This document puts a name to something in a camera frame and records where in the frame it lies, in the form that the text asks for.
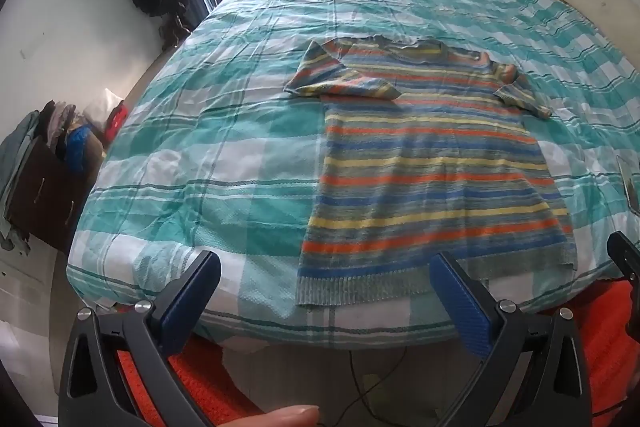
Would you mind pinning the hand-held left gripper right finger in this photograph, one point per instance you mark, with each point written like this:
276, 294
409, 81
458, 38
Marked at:
467, 307

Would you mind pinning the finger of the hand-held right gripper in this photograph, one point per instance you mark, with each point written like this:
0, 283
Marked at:
627, 257

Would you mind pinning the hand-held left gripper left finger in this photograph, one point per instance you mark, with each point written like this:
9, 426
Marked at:
177, 307

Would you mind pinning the striped knit sweater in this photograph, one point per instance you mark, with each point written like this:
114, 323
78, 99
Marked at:
425, 187

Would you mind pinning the heap of clothes on cabinet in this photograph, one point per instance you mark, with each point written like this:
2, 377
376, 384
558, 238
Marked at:
82, 142

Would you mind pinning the person's left hand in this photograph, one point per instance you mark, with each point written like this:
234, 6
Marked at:
280, 417

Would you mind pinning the dark flat phone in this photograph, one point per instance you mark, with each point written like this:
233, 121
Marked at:
631, 182

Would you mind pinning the bed with teal plaid sheet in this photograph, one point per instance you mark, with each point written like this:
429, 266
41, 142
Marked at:
200, 157

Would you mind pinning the brown cabinet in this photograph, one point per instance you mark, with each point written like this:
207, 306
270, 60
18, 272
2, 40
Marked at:
45, 197

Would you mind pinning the grey-green hanging cloth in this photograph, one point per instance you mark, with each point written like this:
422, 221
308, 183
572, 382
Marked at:
15, 147

